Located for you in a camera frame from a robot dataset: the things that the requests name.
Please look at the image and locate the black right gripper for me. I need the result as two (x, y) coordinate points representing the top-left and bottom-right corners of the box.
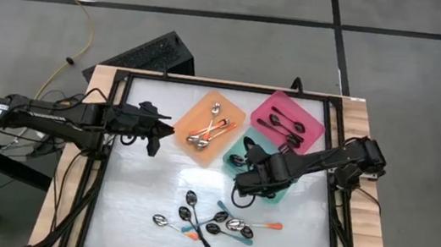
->
(232, 149), (298, 203)

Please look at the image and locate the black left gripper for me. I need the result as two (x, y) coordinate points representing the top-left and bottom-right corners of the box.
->
(107, 103), (179, 160)

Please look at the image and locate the orange handled metal spoon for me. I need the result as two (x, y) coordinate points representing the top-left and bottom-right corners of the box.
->
(224, 215), (284, 239)
(203, 101), (223, 140)
(150, 213), (201, 242)
(194, 118), (240, 155)
(186, 113), (231, 141)
(185, 114), (230, 149)

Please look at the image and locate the teal plastic tray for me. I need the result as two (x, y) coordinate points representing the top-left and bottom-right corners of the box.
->
(217, 123), (304, 207)

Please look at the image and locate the pink plastic tray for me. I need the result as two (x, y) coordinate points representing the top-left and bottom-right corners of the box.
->
(245, 86), (332, 159)

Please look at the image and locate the orange plastic tray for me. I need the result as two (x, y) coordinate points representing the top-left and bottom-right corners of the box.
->
(168, 85), (250, 172)

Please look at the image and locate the black desk leg beam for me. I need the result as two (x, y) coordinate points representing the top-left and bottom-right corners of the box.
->
(0, 140), (57, 192)

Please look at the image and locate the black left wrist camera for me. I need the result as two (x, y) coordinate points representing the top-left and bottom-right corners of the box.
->
(138, 99), (161, 118)

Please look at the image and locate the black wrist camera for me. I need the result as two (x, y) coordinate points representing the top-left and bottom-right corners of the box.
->
(138, 99), (161, 118)
(247, 144), (273, 167)

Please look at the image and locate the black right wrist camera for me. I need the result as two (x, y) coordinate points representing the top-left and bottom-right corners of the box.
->
(247, 144), (273, 167)

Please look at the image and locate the yellow cable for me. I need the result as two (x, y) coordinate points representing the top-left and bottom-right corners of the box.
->
(28, 0), (100, 107)

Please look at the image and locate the black cable bundle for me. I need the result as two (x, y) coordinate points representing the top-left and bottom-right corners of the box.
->
(0, 123), (79, 165)

